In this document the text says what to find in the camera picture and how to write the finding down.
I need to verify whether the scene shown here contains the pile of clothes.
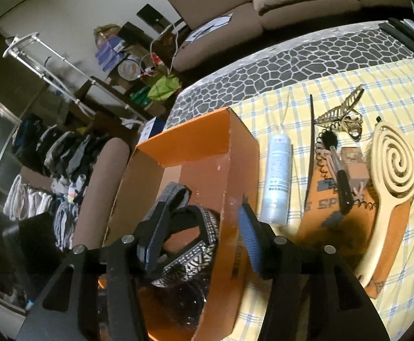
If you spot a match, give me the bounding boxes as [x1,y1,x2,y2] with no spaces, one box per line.
[4,114,112,253]

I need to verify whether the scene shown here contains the thin black stick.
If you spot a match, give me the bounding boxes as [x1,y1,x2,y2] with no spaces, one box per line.
[306,94,317,187]

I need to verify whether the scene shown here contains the yellow plaid cloth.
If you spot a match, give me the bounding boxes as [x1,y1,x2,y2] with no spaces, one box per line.
[235,59,414,341]

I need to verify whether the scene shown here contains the black brush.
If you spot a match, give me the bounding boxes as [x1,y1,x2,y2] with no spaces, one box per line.
[322,131,354,216]

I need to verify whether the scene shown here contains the black spiral hair tie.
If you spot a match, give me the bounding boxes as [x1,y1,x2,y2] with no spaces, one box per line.
[314,133,331,179]

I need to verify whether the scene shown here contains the grey stone-patterned desktop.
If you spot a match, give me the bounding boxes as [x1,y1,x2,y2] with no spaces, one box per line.
[164,19,414,341]

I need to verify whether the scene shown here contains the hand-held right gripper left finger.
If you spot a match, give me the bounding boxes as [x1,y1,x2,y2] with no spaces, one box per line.
[15,201,174,341]

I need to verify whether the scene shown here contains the small gold hair clip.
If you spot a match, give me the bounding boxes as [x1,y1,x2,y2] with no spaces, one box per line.
[345,114,364,141]

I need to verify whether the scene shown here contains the papers on sofa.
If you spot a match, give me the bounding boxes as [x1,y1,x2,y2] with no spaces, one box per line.
[186,14,235,42]

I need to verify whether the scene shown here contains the white cable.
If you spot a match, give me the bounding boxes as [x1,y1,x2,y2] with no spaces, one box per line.
[150,21,185,76]

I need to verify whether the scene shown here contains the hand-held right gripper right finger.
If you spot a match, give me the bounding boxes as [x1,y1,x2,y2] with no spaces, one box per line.
[239,202,387,341]

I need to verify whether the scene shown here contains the black white patterned headband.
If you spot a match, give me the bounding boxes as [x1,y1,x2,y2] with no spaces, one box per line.
[147,181,222,289]

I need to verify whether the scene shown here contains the cream spiral hairbrush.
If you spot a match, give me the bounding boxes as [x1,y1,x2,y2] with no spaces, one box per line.
[356,121,414,289]

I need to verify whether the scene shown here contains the green bag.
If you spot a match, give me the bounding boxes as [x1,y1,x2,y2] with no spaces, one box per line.
[147,74,181,102]

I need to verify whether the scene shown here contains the dark blue box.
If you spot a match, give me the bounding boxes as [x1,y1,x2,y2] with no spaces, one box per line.
[139,117,166,143]

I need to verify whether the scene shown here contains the gold hair claw clip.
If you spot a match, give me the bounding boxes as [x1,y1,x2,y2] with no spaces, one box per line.
[315,85,366,129]

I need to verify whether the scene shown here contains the white drying rack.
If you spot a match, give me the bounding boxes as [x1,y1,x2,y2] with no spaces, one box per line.
[3,33,147,128]

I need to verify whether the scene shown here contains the white spray bottle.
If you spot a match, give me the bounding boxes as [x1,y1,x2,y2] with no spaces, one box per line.
[260,133,293,225]

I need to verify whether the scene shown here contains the round tin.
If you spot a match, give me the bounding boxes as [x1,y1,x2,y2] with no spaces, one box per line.
[118,59,139,79]

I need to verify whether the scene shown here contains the orange cardboard box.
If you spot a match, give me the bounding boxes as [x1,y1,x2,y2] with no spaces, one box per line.
[102,107,261,341]

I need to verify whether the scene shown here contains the purple blue packet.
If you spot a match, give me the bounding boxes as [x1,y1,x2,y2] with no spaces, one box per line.
[95,36,127,72]

